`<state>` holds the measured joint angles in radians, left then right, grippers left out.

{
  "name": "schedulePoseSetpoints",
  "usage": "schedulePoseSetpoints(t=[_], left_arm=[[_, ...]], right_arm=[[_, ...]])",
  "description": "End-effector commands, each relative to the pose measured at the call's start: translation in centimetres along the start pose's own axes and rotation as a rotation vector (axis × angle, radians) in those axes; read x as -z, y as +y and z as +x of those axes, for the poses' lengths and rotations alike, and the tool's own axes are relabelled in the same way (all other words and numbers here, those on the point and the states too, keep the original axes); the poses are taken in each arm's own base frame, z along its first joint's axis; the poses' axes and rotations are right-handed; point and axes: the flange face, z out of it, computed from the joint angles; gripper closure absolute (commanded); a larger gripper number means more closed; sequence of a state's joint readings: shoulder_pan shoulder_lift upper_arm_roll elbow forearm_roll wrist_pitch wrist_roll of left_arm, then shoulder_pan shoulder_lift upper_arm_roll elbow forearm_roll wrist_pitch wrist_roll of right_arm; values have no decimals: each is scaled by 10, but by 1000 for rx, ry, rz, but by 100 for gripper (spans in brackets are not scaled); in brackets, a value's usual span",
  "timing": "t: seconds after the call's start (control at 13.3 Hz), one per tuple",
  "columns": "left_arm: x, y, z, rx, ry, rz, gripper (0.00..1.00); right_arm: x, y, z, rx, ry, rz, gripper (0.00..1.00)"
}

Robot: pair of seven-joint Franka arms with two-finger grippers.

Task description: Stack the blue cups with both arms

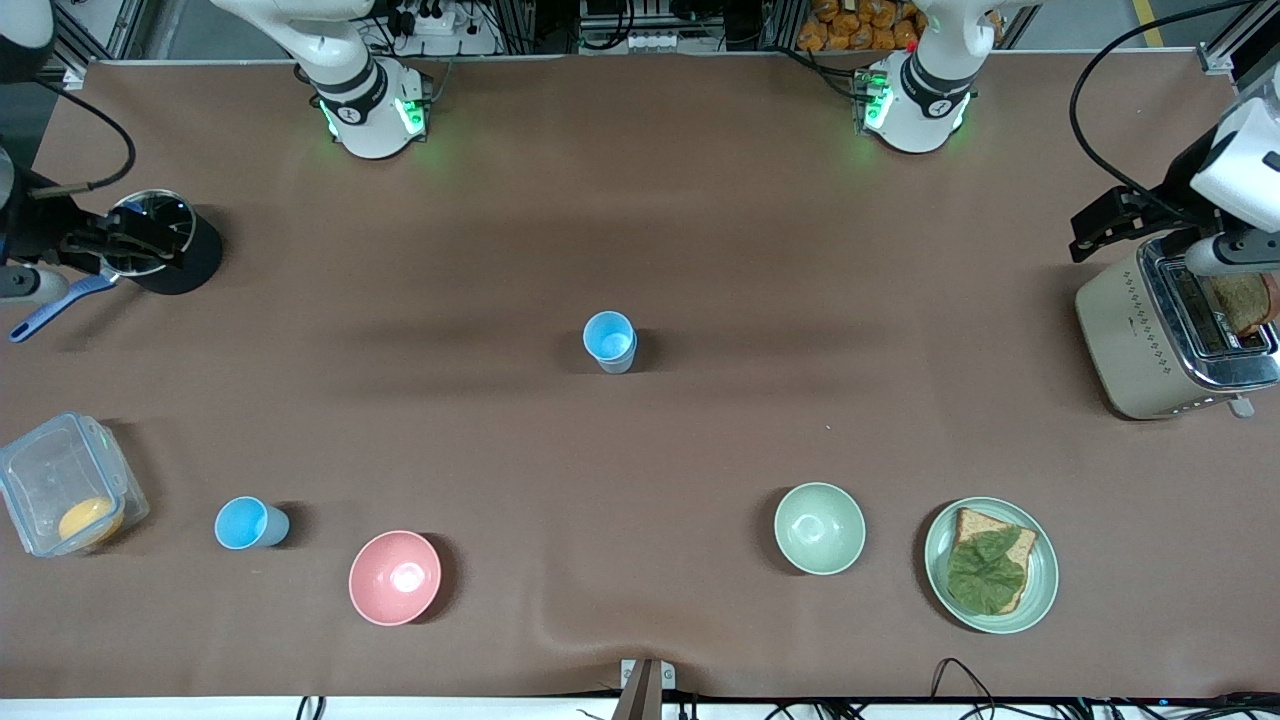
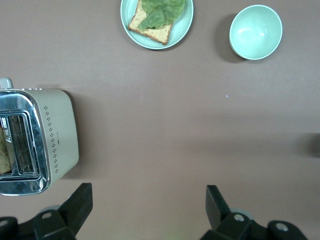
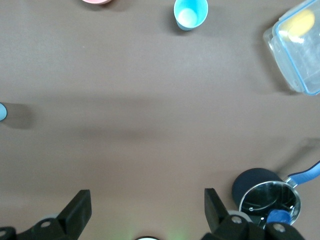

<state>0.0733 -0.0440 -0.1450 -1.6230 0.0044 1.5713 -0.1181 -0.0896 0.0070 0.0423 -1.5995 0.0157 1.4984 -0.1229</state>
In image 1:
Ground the light blue plastic cup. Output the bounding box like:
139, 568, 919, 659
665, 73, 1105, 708
583, 311, 638, 365
594, 335, 639, 376
214, 496, 291, 551

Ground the beige and chrome toaster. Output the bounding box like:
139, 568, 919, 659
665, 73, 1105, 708
1075, 235, 1280, 421

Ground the brown toast slice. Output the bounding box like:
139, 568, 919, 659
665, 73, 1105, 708
1208, 272, 1280, 338

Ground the clear plastic food container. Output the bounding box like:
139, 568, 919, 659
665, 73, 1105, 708
0, 411, 151, 558

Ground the orange round fruit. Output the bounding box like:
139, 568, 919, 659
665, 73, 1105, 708
57, 496, 126, 546

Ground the brown bread slice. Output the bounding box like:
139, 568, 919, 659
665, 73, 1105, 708
948, 507, 1039, 615

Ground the bag of orange buns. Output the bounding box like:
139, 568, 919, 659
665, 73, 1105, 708
797, 0, 1001, 53

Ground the pale green plate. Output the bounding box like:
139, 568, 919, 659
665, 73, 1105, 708
923, 496, 1060, 635

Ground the green lettuce leaf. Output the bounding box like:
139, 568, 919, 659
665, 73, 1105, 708
946, 528, 1031, 614

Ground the pale green bowl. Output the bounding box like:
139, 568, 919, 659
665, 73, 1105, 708
773, 482, 867, 576

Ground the pink bowl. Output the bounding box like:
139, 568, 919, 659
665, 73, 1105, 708
348, 530, 443, 627

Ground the brown table cloth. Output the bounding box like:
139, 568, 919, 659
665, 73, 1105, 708
0, 55, 1280, 701

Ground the black pot with blue handle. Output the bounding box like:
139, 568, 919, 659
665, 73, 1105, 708
8, 188, 225, 344

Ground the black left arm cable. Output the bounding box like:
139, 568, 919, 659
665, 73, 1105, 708
1068, 0, 1280, 201

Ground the black floor cable loop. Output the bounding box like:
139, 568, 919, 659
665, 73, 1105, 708
930, 657, 1003, 703

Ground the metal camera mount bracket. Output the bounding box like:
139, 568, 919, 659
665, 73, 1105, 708
612, 658, 677, 720

